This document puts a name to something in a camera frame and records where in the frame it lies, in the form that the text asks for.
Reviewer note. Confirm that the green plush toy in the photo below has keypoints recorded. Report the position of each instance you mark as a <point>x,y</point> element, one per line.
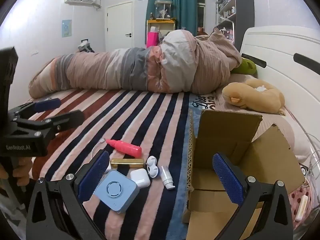
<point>246,67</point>

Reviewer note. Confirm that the blue wall poster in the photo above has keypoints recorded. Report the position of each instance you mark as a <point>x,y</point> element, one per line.
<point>66,28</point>

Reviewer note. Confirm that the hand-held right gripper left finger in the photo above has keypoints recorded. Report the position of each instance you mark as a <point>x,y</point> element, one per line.
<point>93,175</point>

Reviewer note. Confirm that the yellow shelf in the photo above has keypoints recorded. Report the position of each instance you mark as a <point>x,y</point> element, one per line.
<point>161,22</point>

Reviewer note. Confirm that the flat white packet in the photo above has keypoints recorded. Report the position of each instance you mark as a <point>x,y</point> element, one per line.
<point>301,208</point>

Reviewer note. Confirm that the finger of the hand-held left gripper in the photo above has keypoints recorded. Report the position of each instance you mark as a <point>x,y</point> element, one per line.
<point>47,103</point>
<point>67,120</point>

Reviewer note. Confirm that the pink bag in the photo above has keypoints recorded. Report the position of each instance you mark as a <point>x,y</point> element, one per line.
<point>152,40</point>

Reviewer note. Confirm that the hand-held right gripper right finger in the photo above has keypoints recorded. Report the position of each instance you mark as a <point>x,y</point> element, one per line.
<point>227,180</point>

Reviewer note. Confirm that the person's left hand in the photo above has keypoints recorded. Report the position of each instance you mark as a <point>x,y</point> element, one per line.
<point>23,171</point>

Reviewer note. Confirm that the pink polka dot cloth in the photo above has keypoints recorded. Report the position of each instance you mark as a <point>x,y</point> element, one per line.
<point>296,192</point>

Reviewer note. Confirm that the white door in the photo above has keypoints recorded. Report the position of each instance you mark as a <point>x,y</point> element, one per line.
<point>120,25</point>

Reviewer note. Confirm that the white contact lens case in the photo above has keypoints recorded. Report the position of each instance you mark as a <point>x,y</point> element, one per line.
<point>152,168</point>

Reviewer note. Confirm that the pink bottle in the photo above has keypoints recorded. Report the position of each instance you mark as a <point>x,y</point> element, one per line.
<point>126,148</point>

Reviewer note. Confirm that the dark bookshelf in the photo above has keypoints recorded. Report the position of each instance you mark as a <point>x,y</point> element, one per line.
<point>243,5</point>

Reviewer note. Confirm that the dark bag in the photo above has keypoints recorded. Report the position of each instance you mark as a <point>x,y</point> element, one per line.
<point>86,47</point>

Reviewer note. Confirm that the small white device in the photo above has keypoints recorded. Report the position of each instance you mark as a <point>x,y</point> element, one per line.
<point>303,170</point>

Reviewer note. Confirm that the white earbuds case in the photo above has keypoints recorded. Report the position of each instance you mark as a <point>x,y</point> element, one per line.
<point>140,178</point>

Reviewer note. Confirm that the white headboard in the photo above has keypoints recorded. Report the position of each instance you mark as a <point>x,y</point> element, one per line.
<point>275,50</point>

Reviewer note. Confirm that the glass display case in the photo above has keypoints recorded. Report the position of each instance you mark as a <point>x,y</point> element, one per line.
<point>163,10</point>

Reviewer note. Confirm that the pink striped pillow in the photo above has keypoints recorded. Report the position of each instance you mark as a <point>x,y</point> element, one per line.
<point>290,135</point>

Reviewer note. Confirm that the teal curtain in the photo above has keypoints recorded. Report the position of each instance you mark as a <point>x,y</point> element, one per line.
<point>182,5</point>

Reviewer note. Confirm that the tan plush toy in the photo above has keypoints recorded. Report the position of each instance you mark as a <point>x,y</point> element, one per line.
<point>252,97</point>

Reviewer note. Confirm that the blue square speaker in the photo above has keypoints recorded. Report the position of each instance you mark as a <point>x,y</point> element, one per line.
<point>116,191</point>

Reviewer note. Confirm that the small white spray bottle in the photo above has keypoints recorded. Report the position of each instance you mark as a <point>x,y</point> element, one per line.
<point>167,177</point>

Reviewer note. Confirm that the cardboard box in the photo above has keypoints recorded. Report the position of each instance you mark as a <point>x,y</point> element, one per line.
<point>272,160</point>

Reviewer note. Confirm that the gold rectangular bar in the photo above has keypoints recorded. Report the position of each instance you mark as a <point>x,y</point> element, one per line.
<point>127,163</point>

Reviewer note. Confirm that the rolled pink grey duvet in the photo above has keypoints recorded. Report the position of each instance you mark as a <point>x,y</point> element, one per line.
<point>112,70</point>

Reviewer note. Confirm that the person's left forearm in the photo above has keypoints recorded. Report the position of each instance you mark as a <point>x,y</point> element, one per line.
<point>11,205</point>

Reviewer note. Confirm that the window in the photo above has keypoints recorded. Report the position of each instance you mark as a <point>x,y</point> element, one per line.
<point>200,10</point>

